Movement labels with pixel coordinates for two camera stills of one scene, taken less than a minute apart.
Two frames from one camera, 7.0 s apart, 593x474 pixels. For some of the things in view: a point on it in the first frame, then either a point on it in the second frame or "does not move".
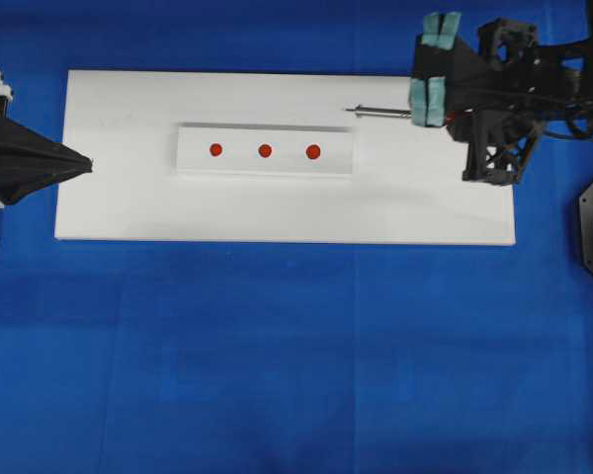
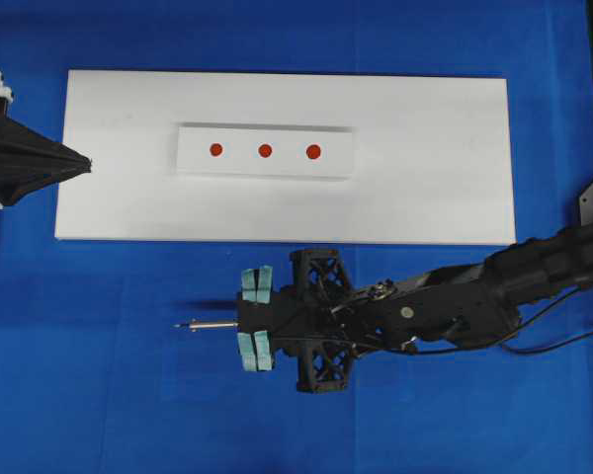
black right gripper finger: x=428 y=99 → x=256 y=350
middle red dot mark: x=265 y=150 does not move
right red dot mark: x=312 y=151 does not move
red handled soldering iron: x=380 y=112 → x=207 y=325
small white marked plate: x=270 y=150 does not move
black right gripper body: x=501 y=98 → x=318 y=318
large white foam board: x=266 y=159 does not move
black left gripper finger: x=8 y=184 does not move
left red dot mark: x=215 y=149 does not move
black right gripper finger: x=440 y=30 → x=257 y=284
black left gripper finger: x=26 y=142 does not move
